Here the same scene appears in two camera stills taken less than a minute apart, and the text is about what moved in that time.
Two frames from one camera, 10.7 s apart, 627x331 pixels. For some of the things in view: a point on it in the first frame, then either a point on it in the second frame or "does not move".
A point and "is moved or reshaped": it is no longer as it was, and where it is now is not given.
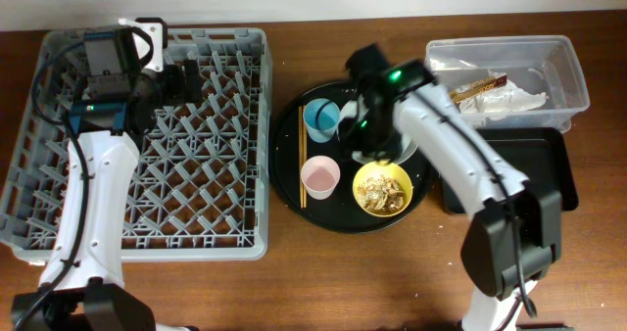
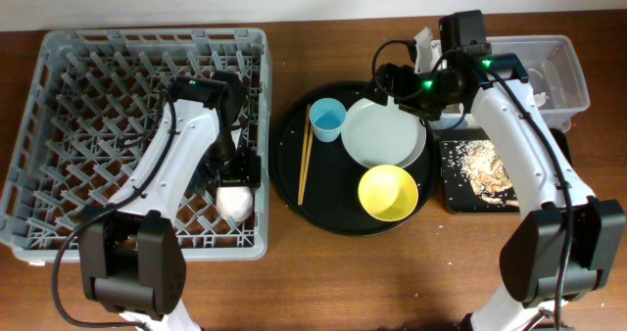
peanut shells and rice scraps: [381, 194] is moved or reshaped
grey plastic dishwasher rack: [201, 186] does not move
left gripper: [176, 92] to [247, 172]
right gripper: [354, 135] to [389, 70]
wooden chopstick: [300, 156] is moved or reshaped
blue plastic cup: [321, 118] is moved or reshaped
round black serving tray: [315, 180] does not move
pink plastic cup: [320, 174] to [234, 202]
